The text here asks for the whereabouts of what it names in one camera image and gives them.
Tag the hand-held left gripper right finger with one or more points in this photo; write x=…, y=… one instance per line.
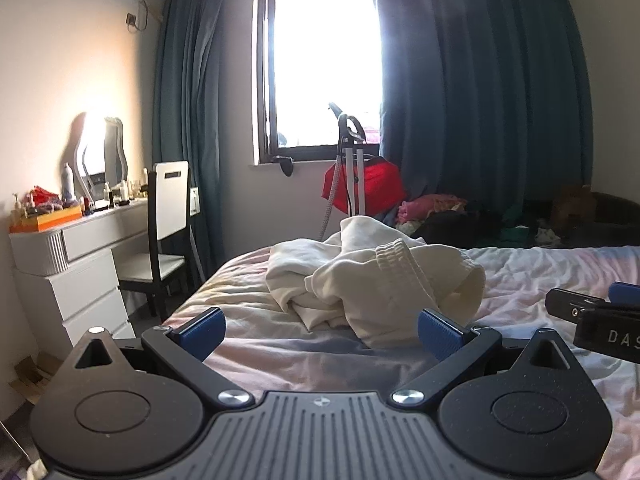
x=440, y=335

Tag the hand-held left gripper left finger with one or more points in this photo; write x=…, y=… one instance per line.
x=202, y=332

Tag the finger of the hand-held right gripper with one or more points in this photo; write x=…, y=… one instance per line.
x=625, y=294
x=575, y=305

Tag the pile of mixed clothes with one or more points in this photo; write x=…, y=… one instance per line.
x=440, y=210

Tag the bed with pastel blanket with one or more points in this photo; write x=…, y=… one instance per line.
x=525, y=280

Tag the dark sofa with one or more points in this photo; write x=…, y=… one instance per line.
x=610, y=215

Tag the brown plush toy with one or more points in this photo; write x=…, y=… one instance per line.
x=575, y=205

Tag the white dressing table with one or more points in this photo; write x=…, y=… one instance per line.
x=90, y=270

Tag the white and black chair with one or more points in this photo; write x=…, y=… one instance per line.
x=167, y=200

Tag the red bag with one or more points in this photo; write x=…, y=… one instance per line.
x=385, y=185

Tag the group of cosmetic bottles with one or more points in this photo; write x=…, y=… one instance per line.
x=112, y=195

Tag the cardboard box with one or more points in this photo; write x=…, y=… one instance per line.
x=32, y=377

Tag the standing garment steamer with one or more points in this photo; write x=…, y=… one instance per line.
x=357, y=170

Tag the orange flat box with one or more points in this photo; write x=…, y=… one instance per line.
x=47, y=222

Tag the grey spray bottle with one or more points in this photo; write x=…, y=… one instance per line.
x=68, y=180

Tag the narrow teal curtain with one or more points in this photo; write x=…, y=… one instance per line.
x=190, y=110

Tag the wide teal curtain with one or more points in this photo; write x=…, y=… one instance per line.
x=475, y=85

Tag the dark framed window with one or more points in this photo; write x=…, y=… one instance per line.
x=320, y=60

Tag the wavy frame vanity mirror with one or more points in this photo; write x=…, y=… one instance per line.
x=114, y=145

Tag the wall power socket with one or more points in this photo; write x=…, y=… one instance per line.
x=131, y=18

